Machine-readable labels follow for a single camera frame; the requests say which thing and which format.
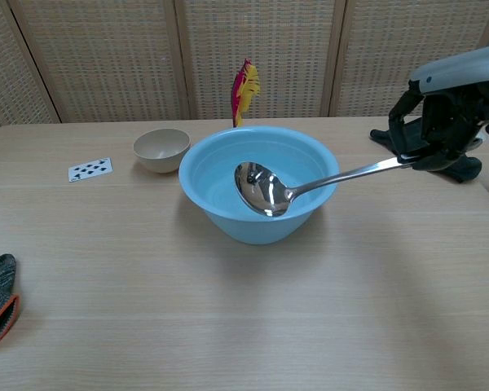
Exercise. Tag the black cloth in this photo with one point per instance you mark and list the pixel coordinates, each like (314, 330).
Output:
(460, 163)

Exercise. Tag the metal ladle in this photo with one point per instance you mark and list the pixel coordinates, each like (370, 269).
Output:
(263, 189)

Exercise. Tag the small beige bowl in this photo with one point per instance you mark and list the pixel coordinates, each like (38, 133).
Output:
(161, 148)

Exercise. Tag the spades playing card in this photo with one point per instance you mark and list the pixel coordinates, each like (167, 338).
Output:
(89, 169)

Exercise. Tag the light blue large bowl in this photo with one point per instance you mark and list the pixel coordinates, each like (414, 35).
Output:
(256, 183)

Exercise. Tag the woven folding screen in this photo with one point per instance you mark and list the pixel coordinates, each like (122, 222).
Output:
(244, 57)

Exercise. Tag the grey knit work glove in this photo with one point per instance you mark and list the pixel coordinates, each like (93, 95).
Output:
(0, 301)

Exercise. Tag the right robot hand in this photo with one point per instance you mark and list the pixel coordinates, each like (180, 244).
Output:
(444, 122)

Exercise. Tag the red yellow feather shuttlecock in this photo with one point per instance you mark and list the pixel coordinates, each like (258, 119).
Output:
(244, 91)

